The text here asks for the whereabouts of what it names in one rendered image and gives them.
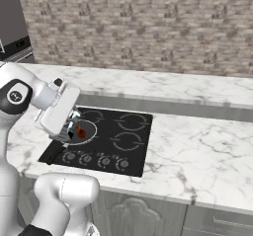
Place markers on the black hob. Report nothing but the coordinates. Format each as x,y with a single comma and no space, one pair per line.
131,147

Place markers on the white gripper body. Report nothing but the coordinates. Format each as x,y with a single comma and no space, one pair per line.
58,111

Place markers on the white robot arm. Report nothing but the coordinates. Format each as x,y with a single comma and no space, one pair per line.
13,180

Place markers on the orange-brown chicken piece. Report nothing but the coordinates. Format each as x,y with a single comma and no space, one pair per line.
80,132

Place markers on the grey hob knob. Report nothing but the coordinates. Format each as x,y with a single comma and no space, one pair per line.
86,158
105,161
123,163
69,156

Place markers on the dark grey oven unit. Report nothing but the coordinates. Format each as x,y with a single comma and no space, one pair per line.
13,19

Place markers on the grey drawer front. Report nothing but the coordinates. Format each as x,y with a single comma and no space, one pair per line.
217,221

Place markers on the grey cupboard panel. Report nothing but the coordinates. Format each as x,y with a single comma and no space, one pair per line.
27,200

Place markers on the grey carved cupboard door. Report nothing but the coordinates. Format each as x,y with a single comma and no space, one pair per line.
138,213

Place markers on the grey frying pan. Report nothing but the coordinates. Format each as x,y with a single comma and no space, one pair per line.
90,130

